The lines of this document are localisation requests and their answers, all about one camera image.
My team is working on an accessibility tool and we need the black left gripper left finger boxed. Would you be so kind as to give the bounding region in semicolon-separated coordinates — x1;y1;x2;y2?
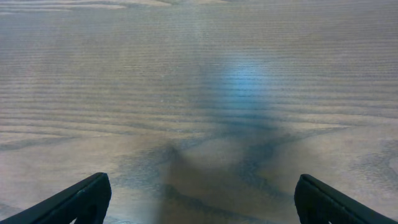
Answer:
1;172;111;224

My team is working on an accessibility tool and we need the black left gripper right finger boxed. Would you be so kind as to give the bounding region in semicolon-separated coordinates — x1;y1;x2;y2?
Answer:
294;174;397;224

